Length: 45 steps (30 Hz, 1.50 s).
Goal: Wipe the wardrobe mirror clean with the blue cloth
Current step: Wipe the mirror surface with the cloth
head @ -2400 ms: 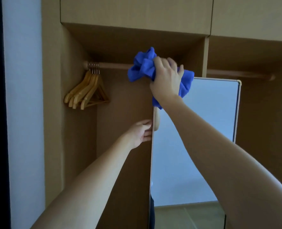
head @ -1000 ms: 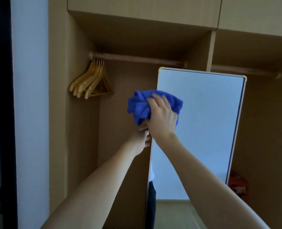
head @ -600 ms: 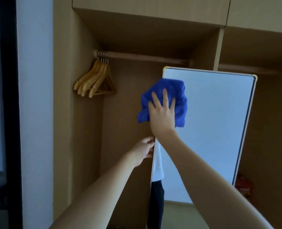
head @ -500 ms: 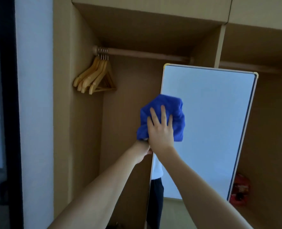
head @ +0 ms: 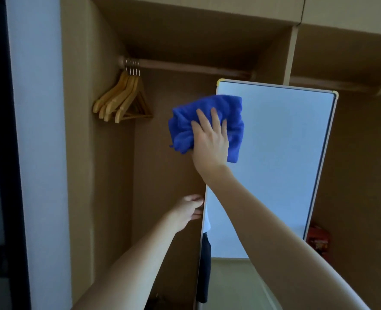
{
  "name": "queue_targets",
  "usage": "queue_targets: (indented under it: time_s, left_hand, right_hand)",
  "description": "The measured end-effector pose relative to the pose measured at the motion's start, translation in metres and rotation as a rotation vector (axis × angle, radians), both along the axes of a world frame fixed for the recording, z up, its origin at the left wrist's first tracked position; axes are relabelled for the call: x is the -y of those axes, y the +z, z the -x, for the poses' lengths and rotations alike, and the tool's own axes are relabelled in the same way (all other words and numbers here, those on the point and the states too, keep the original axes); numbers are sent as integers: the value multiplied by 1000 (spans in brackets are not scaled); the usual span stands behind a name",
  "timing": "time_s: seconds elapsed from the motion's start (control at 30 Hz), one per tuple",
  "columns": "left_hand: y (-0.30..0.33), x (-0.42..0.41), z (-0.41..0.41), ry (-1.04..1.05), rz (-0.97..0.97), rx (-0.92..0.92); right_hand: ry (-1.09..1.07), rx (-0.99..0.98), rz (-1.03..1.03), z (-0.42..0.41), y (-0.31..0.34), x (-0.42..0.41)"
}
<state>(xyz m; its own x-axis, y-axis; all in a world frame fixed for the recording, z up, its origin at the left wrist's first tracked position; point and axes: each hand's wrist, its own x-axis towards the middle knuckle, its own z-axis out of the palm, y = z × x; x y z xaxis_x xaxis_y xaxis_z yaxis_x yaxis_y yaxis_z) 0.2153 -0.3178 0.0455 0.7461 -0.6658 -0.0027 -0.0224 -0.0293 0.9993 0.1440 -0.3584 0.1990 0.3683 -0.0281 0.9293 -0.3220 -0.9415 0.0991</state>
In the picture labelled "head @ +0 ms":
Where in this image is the black framed glass door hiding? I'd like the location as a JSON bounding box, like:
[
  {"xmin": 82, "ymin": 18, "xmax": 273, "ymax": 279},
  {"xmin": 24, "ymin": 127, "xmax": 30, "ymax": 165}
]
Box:
[{"xmin": 0, "ymin": 0, "xmax": 32, "ymax": 310}]

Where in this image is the person's right forearm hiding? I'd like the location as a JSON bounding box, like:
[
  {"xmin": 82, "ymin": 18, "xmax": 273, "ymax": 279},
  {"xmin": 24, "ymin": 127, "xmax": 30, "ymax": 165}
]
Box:
[{"xmin": 206, "ymin": 166, "xmax": 370, "ymax": 310}]

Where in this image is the person's right hand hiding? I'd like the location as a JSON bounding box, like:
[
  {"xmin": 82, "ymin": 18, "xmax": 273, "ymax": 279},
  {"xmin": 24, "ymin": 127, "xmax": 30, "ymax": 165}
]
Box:
[{"xmin": 190, "ymin": 107, "xmax": 230, "ymax": 184}]

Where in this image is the tall mirror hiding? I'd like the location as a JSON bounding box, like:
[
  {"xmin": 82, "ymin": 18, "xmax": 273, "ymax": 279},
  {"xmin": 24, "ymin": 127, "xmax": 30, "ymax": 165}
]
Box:
[{"xmin": 195, "ymin": 78, "xmax": 339, "ymax": 310}]

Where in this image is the light wooden wardrobe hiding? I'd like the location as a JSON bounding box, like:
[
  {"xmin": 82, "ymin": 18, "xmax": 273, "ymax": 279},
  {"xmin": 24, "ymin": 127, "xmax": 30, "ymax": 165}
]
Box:
[{"xmin": 60, "ymin": 0, "xmax": 381, "ymax": 310}]

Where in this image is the wooden upper cabinet door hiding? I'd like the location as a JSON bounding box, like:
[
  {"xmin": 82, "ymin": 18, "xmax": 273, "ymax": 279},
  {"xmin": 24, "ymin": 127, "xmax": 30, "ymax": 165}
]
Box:
[
  {"xmin": 90, "ymin": 0, "xmax": 306, "ymax": 25},
  {"xmin": 301, "ymin": 0, "xmax": 381, "ymax": 37}
]

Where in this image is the red printed box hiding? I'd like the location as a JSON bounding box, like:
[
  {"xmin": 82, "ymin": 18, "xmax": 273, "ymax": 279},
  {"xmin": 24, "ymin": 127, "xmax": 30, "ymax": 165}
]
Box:
[{"xmin": 306, "ymin": 225, "xmax": 332, "ymax": 262}]

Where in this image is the person's left hand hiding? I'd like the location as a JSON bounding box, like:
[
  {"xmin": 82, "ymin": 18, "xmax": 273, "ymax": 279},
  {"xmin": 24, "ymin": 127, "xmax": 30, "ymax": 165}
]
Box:
[{"xmin": 169, "ymin": 194, "xmax": 205, "ymax": 233}]

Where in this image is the person's left forearm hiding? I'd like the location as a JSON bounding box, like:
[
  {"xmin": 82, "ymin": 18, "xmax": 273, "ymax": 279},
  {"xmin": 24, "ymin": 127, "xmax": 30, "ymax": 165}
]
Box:
[{"xmin": 72, "ymin": 216, "xmax": 184, "ymax": 310}]

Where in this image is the blue microfibre cloth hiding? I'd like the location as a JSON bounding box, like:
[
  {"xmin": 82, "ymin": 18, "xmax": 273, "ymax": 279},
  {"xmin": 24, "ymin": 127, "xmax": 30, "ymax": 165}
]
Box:
[{"xmin": 168, "ymin": 94, "xmax": 245, "ymax": 164}]

